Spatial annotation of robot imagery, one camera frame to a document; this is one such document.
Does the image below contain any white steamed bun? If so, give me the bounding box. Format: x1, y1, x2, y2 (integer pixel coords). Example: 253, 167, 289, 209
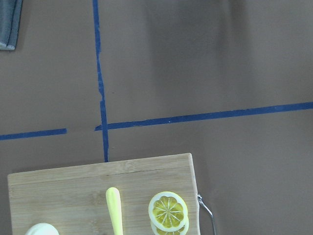
25, 223, 59, 235

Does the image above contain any yellow plastic knife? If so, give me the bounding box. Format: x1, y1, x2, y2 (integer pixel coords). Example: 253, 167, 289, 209
106, 187, 123, 235

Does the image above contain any wooden cutting board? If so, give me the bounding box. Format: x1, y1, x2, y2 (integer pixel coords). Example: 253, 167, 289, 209
8, 153, 200, 235

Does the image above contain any lemon slice under upper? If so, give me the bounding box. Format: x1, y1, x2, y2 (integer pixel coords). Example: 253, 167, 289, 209
150, 215, 190, 235

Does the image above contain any grey folded cloth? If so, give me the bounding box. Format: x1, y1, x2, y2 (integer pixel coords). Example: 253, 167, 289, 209
0, 0, 22, 50

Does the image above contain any metal board handle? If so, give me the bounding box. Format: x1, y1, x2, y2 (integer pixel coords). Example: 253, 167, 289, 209
197, 193, 217, 235

